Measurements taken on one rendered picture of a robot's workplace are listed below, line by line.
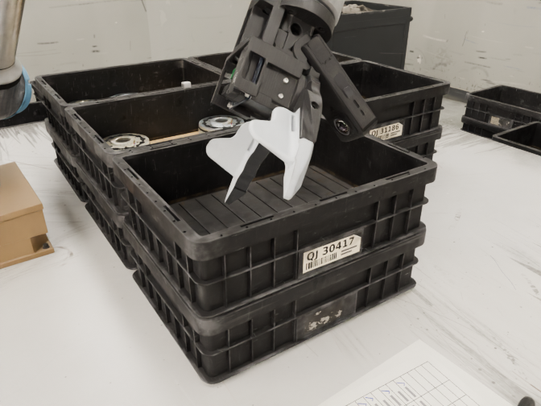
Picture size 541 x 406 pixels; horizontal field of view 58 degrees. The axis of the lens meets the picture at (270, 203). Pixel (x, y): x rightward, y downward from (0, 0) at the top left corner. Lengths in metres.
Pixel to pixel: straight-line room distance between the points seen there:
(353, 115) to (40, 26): 3.73
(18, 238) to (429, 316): 0.72
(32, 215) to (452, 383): 0.73
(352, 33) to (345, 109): 2.18
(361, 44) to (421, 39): 2.12
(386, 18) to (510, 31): 1.68
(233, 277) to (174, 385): 0.18
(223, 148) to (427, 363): 0.42
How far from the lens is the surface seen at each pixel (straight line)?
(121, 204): 0.85
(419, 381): 0.72
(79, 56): 4.23
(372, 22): 2.77
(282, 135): 0.43
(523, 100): 2.69
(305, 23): 0.52
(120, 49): 4.32
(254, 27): 0.51
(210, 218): 0.79
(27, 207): 0.97
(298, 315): 0.70
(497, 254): 1.02
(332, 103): 0.52
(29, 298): 0.91
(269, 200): 0.84
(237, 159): 0.54
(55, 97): 1.14
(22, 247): 1.00
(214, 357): 0.66
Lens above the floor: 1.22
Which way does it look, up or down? 28 degrees down
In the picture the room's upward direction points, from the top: straight up
